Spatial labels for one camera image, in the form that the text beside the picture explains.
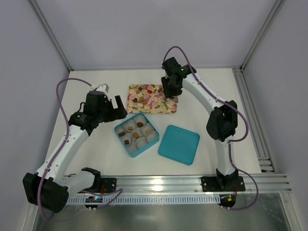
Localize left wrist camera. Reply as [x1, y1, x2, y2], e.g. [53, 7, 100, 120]
[95, 83, 109, 94]

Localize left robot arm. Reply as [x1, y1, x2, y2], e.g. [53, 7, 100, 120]
[23, 90, 128, 213]

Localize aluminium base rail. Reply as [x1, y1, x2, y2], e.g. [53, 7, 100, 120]
[67, 174, 292, 206]

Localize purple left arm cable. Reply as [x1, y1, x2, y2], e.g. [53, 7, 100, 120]
[37, 78, 124, 221]

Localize round caramel chocolate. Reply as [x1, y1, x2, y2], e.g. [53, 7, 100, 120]
[133, 133, 139, 139]

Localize teal chocolate box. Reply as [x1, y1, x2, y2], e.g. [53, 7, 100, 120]
[114, 113, 160, 158]

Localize teal box lid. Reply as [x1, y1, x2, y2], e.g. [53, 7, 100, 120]
[158, 125, 200, 166]

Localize floral rectangular tray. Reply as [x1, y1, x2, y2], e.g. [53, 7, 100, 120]
[127, 84, 177, 114]

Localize metal tongs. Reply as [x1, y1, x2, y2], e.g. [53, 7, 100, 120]
[164, 96, 179, 104]

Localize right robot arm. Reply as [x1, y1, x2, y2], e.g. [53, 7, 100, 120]
[161, 57, 239, 191]

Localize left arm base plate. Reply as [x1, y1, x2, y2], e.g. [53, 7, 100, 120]
[99, 177, 117, 194]

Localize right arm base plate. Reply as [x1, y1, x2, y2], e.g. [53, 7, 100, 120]
[201, 176, 246, 192]

